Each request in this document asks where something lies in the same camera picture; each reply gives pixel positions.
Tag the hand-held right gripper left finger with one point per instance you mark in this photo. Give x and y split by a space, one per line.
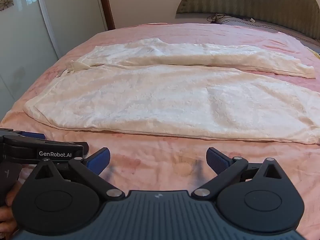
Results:
100 160

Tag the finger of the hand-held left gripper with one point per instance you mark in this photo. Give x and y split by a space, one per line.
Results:
32 135

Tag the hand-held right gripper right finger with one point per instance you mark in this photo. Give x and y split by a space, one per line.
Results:
217 160

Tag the cream towel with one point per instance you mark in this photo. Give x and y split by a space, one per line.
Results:
150 100

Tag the person's left hand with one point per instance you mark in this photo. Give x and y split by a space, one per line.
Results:
8 215

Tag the pink blanket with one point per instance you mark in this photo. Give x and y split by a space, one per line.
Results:
155 161

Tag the white flower-print wardrobe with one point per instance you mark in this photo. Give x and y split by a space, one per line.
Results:
62 17

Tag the grey pillow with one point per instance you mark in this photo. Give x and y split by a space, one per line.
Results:
275 26

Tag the green padded headboard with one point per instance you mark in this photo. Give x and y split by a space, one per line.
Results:
237 0

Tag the brown wooden door frame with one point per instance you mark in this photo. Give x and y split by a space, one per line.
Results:
106 5

